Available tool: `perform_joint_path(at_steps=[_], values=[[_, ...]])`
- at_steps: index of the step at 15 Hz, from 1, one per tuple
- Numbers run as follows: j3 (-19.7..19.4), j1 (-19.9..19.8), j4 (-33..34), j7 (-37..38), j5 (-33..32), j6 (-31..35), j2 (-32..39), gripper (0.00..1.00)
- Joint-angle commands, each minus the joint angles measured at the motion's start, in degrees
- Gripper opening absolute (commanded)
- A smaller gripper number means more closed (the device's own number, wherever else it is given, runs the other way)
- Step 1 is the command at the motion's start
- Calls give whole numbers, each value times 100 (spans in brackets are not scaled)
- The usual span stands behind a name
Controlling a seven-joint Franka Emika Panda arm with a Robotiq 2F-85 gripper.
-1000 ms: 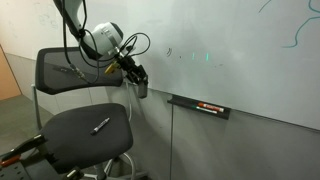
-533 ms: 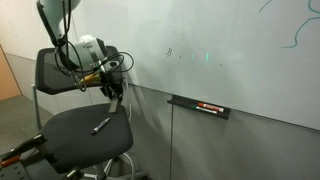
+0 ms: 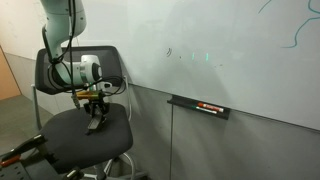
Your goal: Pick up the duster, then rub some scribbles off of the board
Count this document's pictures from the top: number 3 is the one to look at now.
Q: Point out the green whiteboard marker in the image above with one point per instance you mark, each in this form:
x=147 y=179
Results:
x=204 y=110

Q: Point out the small black clamp knob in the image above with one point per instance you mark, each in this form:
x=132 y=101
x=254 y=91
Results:
x=72 y=174

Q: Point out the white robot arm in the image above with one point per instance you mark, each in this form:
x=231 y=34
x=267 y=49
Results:
x=58 y=20

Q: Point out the red whiteboard marker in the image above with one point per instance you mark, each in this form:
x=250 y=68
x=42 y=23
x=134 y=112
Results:
x=210 y=107

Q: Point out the orange door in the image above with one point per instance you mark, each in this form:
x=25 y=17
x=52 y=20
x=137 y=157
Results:
x=8 y=80

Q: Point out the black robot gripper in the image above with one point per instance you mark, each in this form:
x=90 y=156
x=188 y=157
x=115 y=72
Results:
x=89 y=107

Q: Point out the narrow white whiteboard panel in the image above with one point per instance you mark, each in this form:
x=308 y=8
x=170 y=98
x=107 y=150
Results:
x=20 y=26

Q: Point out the large white whiteboard panel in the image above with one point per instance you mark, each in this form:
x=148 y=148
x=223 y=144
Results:
x=216 y=40

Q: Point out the black marker tray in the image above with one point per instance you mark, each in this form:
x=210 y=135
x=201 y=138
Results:
x=180 y=101

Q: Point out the black mesh office chair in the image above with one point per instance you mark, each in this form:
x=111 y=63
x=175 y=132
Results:
x=66 y=146

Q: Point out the black whiteboard duster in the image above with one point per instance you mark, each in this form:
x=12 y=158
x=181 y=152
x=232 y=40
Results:
x=100 y=129

